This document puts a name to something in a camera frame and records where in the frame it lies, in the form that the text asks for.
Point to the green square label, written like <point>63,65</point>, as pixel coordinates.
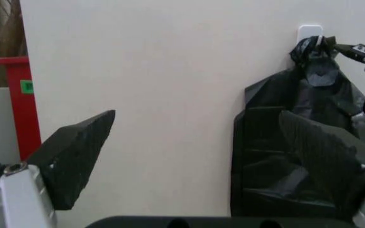
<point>27,87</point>

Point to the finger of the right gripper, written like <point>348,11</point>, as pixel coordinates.
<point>355,53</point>
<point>364,120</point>

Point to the brown wooden structure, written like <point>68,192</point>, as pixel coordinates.
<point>1,31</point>

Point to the white adhesive wall hook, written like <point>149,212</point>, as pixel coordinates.
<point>309,32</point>

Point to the black plastic garbage bag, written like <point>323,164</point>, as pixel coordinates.
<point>265,147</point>

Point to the red metal post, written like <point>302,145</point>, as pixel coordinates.
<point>22,118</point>

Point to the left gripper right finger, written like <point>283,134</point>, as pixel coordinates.
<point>325,154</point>

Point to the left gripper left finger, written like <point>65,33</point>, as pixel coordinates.
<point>71,152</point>

